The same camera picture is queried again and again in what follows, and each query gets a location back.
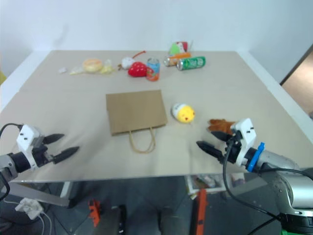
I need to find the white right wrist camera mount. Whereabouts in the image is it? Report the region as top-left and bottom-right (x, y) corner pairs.
(230, 117), (257, 168)

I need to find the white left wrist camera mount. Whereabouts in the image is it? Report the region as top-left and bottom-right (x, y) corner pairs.
(16, 124), (42, 171)

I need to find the orange bar under table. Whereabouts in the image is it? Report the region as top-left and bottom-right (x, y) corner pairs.
(195, 188), (208, 235)

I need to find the green white snack packet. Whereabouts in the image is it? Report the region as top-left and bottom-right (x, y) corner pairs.
(168, 41), (189, 56)

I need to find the red strawberry plush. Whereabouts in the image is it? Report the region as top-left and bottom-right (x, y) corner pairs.
(128, 61), (149, 78)

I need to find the wrapped round bread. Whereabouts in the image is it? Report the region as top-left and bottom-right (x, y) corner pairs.
(82, 58), (103, 73)

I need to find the white power strip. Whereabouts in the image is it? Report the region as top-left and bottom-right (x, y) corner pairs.
(15, 197), (44, 220)

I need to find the green drink can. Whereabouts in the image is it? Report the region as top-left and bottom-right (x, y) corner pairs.
(176, 56), (207, 71)

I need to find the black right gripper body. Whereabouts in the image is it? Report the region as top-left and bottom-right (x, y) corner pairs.
(219, 132), (243, 165)

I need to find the brown paper bag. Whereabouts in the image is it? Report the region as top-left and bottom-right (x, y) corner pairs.
(105, 90), (169, 154)

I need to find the yellow wrapped snack packet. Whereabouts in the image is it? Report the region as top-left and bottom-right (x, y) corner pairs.
(99, 59), (115, 76)

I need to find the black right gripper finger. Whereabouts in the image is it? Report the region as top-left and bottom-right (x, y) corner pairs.
(196, 141), (224, 163)
(210, 131), (233, 142)

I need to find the yellow chick plush toy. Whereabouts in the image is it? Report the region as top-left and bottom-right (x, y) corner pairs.
(171, 102), (196, 123)

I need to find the white mouse plush toy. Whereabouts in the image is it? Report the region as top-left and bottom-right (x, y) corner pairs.
(116, 50), (146, 71)

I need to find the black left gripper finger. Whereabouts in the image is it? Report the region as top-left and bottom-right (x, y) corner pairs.
(51, 146), (81, 165)
(43, 133), (66, 144)

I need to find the white box under table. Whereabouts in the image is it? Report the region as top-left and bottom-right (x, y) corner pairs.
(184, 172), (245, 195)

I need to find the blue and orange drink can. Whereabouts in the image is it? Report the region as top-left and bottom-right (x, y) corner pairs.
(146, 57), (161, 83)

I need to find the brown plush toy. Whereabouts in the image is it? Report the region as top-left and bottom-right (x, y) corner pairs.
(207, 118), (236, 135)

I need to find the orange tool under table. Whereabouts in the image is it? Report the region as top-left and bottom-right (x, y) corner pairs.
(88, 198), (101, 229)

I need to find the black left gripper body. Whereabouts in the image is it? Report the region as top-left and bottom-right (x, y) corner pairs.
(30, 137), (55, 168)

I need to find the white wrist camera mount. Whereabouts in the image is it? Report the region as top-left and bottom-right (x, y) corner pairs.
(16, 124), (42, 171)
(230, 117), (257, 168)

